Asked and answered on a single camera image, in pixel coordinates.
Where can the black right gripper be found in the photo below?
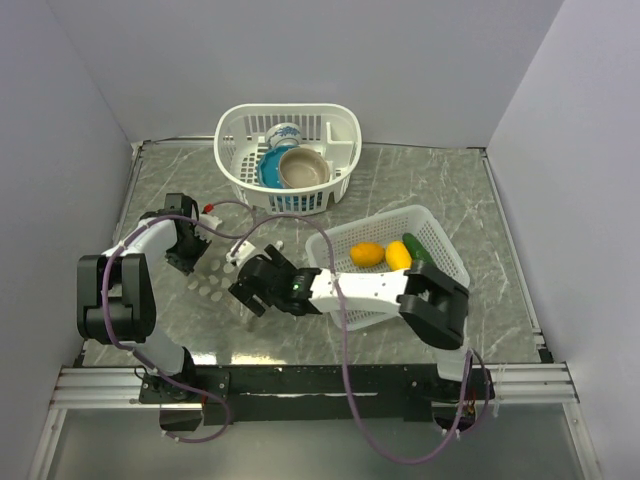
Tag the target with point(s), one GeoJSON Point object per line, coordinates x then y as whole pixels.
{"type": "Point", "coordinates": [247, 295]}

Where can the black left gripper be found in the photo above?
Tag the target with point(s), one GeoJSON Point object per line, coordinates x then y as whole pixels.
{"type": "Point", "coordinates": [186, 265]}

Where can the polka dot zip top bag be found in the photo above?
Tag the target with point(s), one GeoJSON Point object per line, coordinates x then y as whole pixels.
{"type": "Point", "coordinates": [213, 274]}

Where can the orange fake fruit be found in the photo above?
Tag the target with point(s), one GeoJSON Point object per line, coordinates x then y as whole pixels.
{"type": "Point", "coordinates": [367, 254]}

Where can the yellow fake lemon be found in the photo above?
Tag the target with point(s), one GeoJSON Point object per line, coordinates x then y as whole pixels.
{"type": "Point", "coordinates": [397, 256]}

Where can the green fake pepper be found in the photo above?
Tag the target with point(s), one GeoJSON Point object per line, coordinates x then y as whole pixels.
{"type": "Point", "coordinates": [416, 249]}

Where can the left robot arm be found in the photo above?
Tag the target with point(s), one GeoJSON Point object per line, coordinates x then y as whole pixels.
{"type": "Point", "coordinates": [115, 300]}

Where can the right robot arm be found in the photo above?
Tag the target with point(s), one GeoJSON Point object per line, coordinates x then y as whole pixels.
{"type": "Point", "coordinates": [433, 304]}

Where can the white perforated tray basket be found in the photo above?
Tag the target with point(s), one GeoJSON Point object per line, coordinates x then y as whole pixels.
{"type": "Point", "coordinates": [383, 229]}

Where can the blue dotted plate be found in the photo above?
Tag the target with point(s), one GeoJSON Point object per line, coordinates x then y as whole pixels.
{"type": "Point", "coordinates": [267, 169]}

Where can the white round dish basket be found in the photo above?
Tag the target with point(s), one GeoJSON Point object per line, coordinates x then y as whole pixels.
{"type": "Point", "coordinates": [331, 130]}

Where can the beige ceramic bowl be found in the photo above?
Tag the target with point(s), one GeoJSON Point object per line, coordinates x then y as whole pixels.
{"type": "Point", "coordinates": [303, 168]}

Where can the blue white patterned bowl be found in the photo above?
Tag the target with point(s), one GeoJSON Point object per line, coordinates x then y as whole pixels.
{"type": "Point", "coordinates": [283, 134]}

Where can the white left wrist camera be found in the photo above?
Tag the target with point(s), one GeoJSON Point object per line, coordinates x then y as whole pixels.
{"type": "Point", "coordinates": [210, 222]}

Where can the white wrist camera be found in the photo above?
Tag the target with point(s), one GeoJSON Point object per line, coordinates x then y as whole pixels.
{"type": "Point", "coordinates": [240, 253]}
{"type": "Point", "coordinates": [210, 222]}

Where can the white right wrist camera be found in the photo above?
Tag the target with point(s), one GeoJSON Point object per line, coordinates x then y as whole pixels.
{"type": "Point", "coordinates": [240, 253]}

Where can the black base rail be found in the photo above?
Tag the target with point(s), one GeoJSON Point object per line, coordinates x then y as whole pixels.
{"type": "Point", "coordinates": [254, 393]}

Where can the aluminium frame rail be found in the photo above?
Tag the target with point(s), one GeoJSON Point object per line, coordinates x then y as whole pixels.
{"type": "Point", "coordinates": [534, 383]}

